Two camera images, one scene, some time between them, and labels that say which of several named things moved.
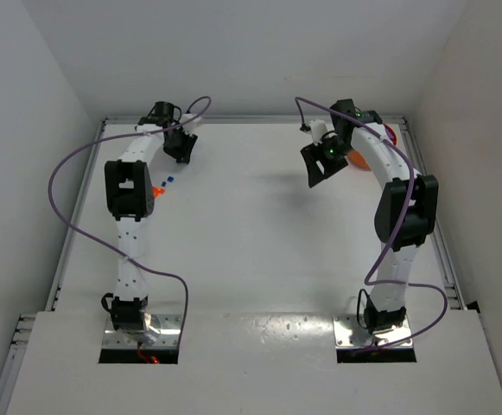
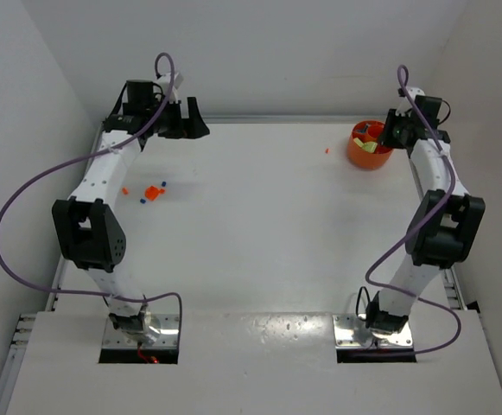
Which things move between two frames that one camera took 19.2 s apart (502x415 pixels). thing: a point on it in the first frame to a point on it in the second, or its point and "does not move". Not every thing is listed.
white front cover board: (260, 364) does not move
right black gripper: (320, 162) to (390, 130)
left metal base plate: (168, 327) does not move
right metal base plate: (348, 334) does not move
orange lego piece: (157, 191) does not move
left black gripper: (181, 145) to (181, 119)
